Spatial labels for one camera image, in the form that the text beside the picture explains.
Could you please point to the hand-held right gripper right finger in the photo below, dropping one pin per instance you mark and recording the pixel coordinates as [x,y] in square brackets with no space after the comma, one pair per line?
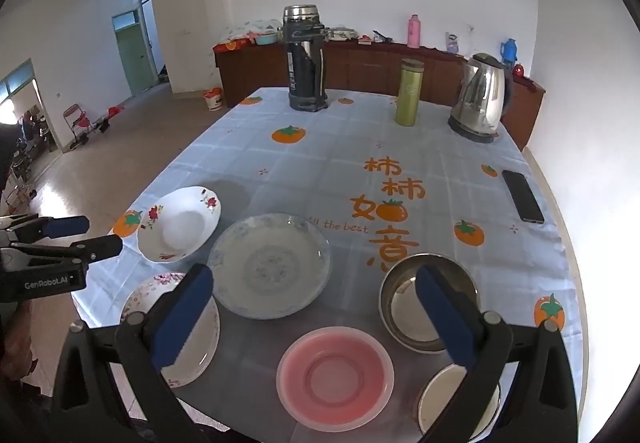
[445,318]

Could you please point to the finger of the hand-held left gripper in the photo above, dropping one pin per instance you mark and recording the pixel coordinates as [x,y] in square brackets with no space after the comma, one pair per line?
[100,247]
[67,227]

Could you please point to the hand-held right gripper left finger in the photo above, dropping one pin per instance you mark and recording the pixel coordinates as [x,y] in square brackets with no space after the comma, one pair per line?
[182,318]

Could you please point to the stainless steel bowl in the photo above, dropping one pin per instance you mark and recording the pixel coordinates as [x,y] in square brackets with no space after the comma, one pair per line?
[405,308]

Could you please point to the white plate with purple flowers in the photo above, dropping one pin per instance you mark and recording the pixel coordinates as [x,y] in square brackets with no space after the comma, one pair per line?
[197,358]

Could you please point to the white plate with red flowers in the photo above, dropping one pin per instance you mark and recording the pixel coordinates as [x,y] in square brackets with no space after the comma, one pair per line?
[180,228]

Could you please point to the white enamel bowl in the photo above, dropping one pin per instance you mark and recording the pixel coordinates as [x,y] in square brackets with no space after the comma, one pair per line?
[440,403]

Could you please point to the blue patterned plate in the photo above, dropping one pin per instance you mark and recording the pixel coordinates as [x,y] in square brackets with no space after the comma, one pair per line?
[270,268]

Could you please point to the pink plastic bowl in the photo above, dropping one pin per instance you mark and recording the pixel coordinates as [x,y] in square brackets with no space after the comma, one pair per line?
[335,378]

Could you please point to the person's left hand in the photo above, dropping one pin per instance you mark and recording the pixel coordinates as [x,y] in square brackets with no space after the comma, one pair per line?
[17,348]

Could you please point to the red folding chair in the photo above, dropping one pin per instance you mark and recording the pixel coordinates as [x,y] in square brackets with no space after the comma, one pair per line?
[80,120]

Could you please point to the red cloth on floor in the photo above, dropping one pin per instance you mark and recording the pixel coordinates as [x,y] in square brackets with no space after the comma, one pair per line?
[116,111]

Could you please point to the black smartphone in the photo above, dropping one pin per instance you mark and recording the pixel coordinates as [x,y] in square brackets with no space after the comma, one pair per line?
[522,195]

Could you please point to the green door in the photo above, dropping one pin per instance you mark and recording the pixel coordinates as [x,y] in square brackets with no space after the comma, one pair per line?
[134,60]

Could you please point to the white and red bucket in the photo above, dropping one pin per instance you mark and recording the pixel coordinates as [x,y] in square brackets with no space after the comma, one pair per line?
[213,99]

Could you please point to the persimmon print tablecloth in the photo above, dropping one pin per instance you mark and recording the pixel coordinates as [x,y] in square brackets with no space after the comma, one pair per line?
[325,163]

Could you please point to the stainless steel electric kettle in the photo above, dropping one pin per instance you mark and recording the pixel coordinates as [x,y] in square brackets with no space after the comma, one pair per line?
[480,98]

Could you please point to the olive green thermos bottle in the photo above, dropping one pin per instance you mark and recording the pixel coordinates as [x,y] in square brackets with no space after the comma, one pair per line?
[410,93]

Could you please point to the orange cloth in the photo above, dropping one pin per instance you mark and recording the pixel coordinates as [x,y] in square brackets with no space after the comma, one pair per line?
[232,45]

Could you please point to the red apple ornament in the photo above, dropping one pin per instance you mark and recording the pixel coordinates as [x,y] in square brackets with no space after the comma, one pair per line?
[518,71]

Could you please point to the floral mesh food cover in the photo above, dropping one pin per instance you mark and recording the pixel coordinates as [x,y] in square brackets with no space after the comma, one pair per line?
[247,28]

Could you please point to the brown wooden sideboard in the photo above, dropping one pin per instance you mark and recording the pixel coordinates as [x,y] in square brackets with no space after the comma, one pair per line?
[360,68]

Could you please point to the teal basin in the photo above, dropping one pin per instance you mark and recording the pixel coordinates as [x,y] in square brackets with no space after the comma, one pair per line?
[266,39]

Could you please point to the large dark thermos jug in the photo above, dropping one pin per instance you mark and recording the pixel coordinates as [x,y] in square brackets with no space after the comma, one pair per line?
[305,73]

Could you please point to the blue thermos jug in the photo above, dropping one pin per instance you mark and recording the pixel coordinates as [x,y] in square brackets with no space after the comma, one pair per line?
[509,53]

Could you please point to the white and purple jar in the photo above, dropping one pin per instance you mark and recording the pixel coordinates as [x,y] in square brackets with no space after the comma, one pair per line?
[452,44]

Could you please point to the pink thermos flask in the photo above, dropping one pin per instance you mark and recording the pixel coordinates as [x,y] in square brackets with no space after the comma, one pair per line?
[413,33]

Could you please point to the white lidded pot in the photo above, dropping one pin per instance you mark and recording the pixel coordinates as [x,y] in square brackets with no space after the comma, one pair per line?
[341,34]

